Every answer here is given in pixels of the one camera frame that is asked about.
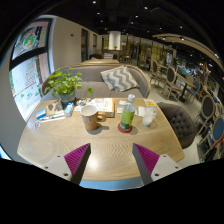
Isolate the group of ceiling lights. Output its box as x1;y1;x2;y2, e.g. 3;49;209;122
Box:
91;0;221;59

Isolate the green potted plant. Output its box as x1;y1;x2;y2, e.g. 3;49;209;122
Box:
41;67;94;105

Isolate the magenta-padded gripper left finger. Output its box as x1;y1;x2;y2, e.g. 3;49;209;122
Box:
42;143;92;186

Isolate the grey white zigzag pillow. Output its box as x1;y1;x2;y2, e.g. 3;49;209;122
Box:
99;65;140;93

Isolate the white paper napkin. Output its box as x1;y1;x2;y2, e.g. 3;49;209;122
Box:
136;105;146;118

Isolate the dark grey tufted armchair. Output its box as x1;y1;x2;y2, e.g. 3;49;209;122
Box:
156;102;198;150

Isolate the clear plastic cup with straw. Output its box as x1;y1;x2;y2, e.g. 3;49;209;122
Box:
141;105;158;128

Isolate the small blue card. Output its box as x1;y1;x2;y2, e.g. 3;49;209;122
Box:
35;108;48;121

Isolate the white printed book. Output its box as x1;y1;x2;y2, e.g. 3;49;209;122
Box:
74;97;116;118

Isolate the yellow square card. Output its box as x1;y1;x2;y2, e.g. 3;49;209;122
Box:
143;98;157;108

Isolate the flat round red coaster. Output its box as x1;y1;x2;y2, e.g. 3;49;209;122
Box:
117;122;134;134

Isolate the grey curved sofa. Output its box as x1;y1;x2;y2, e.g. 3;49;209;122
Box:
41;63;152;101

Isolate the wooden card stand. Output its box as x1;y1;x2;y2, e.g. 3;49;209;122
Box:
44;99;64;118

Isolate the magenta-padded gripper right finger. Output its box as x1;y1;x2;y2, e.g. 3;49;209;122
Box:
131;143;184;186

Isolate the clear green-labelled drink bottle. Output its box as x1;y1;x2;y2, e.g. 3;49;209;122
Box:
119;93;137;132

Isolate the blue white tissue box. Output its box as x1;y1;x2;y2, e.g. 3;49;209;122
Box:
64;102;75;118

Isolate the colourful window poster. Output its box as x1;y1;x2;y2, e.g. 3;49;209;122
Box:
11;21;51;61

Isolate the brown paper-look mug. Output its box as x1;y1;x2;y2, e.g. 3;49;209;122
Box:
79;104;108;132

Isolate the group of dining chairs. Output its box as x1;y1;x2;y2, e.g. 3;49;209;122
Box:
148;58;224;158

